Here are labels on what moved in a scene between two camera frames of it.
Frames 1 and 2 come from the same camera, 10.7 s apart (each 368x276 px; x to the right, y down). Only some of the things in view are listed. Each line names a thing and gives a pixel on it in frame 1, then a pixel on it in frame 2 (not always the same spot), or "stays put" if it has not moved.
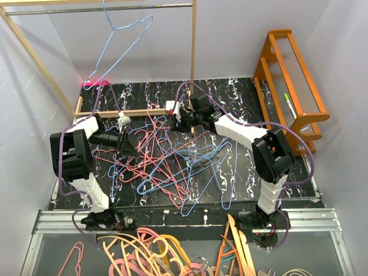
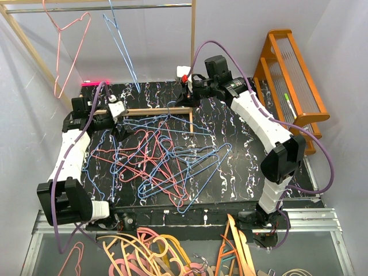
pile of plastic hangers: x=144 y=252 stays put
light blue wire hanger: x=114 y=29 -> x=114 y=30
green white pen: x=290 y=105 stays put
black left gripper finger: x=136 y=138 -> x=123 y=134
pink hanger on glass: x=79 y=245 stays put
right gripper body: x=185 y=120 -> x=198 y=91
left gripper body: x=123 y=141 -> x=115 y=120
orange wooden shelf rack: x=288 y=95 stays put
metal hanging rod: x=42 y=11 stays put
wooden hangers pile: x=235 y=258 stays put
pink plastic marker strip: x=91 y=84 stays put
